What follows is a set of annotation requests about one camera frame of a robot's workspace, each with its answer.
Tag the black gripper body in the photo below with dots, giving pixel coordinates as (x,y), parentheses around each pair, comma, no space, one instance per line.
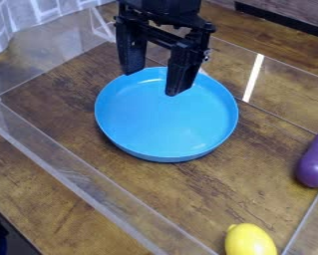
(176,13)

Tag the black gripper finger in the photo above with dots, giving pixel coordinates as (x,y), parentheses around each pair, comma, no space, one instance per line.
(182,67)
(131,46)

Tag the purple toy eggplant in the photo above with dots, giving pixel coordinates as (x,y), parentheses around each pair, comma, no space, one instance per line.
(306,172)

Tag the blue round tray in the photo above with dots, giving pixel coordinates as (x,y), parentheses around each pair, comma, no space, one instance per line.
(162,128)

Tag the white patterned curtain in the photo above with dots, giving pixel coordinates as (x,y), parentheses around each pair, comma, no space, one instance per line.
(21,14)

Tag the yellow toy lemon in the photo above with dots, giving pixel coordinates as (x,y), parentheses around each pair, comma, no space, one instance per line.
(246,239)

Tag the clear acrylic enclosure wall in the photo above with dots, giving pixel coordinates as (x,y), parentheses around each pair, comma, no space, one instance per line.
(83,199)

